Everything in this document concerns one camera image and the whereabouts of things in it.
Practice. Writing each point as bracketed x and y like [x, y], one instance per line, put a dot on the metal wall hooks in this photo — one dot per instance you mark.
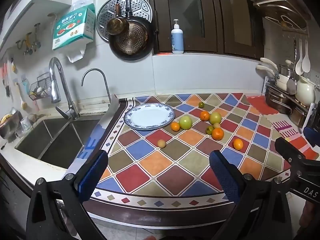
[27, 42]

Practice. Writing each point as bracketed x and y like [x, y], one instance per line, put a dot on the steel kitchen sink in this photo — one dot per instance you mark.
[60, 142]

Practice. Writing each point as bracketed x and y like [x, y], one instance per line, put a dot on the green reddish tomato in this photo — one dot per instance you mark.
[209, 129]

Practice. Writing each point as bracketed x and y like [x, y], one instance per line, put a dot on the small yellow fruit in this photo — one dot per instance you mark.
[161, 143]
[216, 125]

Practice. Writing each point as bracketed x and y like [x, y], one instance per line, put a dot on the pink striped mat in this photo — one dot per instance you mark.
[287, 130]

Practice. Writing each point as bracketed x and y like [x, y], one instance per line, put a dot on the blue rimmed white plate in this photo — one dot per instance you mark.
[147, 117]

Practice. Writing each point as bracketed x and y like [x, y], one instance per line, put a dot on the black frying pan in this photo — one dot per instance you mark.
[117, 52]

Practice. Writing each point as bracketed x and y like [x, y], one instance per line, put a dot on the green paper towel pack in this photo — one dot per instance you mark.
[73, 27]

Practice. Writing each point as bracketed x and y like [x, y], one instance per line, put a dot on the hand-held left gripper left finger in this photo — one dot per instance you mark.
[93, 175]

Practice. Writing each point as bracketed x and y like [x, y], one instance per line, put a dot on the dark wooden window frame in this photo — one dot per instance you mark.
[220, 30]

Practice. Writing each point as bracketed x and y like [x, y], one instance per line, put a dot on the orange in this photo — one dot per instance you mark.
[204, 115]
[218, 134]
[238, 144]
[175, 126]

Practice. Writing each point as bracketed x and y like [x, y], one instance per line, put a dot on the red foam mat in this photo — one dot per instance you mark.
[261, 105]

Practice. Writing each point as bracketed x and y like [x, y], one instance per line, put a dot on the large chrome faucet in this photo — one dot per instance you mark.
[53, 90]

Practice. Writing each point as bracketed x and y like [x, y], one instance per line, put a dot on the silver foil strip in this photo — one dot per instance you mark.
[110, 120]

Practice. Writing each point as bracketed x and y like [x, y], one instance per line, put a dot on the glass cup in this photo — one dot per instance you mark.
[25, 123]

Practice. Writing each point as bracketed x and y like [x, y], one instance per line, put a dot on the steel pot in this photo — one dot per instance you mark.
[277, 102]
[298, 115]

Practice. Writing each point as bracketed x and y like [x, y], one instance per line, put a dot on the small green tomato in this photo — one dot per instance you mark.
[201, 104]

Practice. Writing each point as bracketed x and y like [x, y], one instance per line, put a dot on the large green apple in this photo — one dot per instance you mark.
[185, 122]

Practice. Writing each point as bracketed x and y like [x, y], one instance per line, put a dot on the metal spatula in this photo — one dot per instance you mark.
[291, 85]

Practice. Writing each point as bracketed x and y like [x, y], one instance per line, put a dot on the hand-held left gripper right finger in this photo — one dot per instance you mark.
[225, 177]

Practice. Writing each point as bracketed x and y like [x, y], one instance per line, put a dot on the round metal steamer rack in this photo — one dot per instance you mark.
[140, 7]

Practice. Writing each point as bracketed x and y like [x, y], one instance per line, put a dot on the copper colander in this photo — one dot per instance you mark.
[135, 38]

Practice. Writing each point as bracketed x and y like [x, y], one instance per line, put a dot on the white ladle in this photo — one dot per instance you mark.
[299, 67]

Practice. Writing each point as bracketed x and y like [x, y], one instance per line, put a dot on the blue white pump bottle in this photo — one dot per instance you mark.
[177, 40]

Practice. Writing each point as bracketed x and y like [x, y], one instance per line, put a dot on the metal bowl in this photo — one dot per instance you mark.
[10, 130]

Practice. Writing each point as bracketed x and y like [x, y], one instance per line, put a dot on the white rice paddle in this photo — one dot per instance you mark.
[306, 63]

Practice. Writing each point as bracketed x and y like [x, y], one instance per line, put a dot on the white jug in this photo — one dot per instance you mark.
[305, 92]

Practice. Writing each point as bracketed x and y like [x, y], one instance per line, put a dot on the colourful checked table mat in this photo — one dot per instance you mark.
[160, 165]

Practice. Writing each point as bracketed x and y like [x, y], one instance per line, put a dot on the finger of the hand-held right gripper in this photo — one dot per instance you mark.
[312, 136]
[287, 151]

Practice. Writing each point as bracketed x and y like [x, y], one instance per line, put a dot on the yellow dish brush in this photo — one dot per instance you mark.
[23, 105]

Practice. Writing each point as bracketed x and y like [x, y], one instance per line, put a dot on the slim chrome faucet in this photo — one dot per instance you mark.
[106, 85]

